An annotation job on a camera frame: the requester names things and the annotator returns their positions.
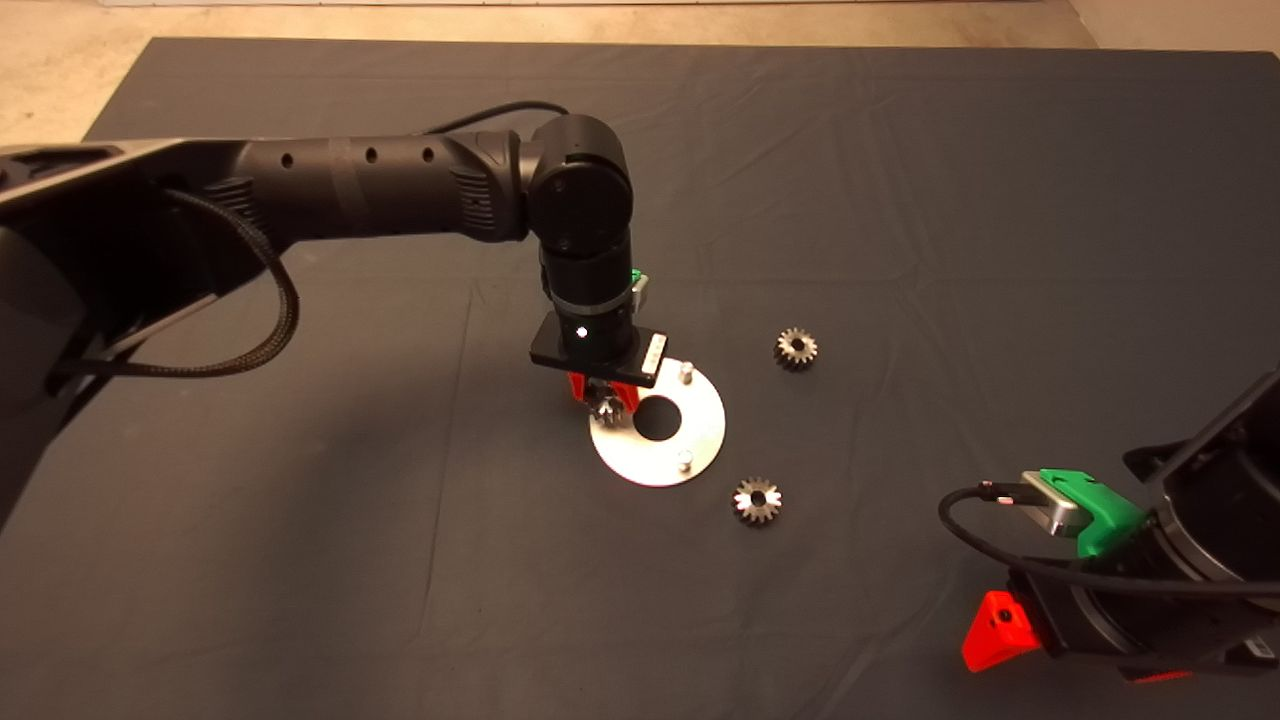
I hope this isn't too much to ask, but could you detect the green right camera mount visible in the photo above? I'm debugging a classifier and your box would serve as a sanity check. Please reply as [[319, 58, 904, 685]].
[[1040, 468, 1149, 559]]

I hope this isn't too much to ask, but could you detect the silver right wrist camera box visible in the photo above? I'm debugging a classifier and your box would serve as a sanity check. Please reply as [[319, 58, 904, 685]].
[[1020, 470, 1086, 539]]

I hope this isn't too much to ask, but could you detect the round metal carrier plate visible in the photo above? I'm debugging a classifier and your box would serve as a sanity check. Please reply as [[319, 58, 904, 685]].
[[590, 356, 728, 488]]

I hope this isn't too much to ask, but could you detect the thick black braided cable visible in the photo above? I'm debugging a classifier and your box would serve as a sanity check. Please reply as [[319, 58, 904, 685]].
[[45, 188, 301, 379]]

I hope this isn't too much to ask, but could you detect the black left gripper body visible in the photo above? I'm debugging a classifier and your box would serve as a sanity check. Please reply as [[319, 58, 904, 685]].
[[529, 300, 669, 390]]

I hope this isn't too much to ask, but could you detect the dark grey table cloth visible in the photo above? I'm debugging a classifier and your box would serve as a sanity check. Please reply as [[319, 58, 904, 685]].
[[0, 35, 1280, 720]]

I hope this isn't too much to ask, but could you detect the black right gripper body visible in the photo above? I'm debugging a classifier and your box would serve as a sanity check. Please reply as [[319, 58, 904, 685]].
[[1008, 520, 1280, 673]]

